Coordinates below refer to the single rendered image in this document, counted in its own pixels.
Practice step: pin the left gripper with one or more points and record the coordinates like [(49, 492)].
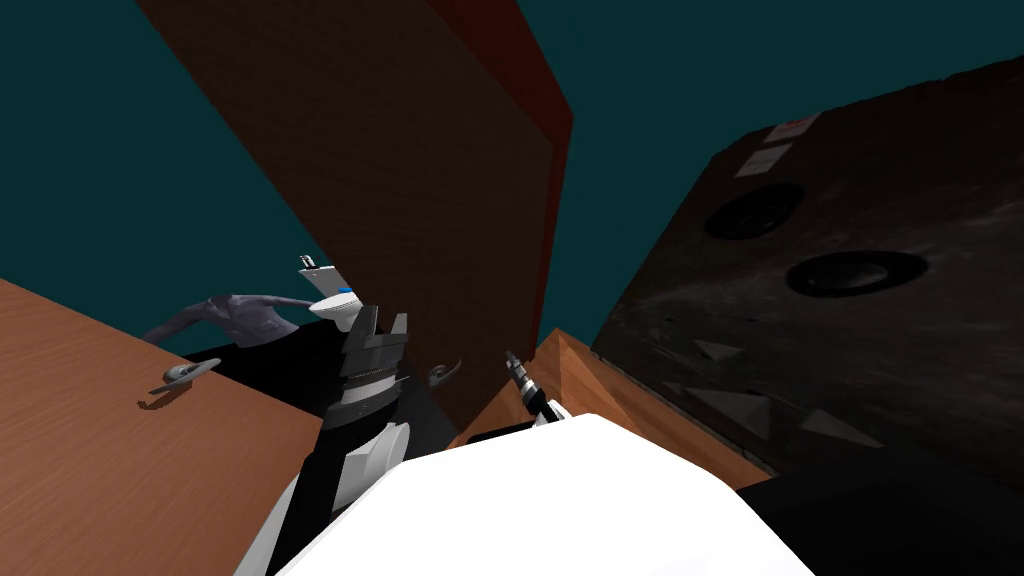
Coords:
[(374, 356)]

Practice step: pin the large black appliance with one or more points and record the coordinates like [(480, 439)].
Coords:
[(840, 336)]

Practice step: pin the light brown wooden door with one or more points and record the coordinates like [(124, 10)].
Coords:
[(120, 472)]

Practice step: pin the grey jacket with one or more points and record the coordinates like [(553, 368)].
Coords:
[(240, 318)]

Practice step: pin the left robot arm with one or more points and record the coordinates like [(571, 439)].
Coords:
[(344, 464)]

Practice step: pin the brown wooden door leaf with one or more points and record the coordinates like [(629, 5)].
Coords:
[(384, 176)]

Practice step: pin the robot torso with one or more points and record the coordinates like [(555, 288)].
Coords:
[(560, 512)]

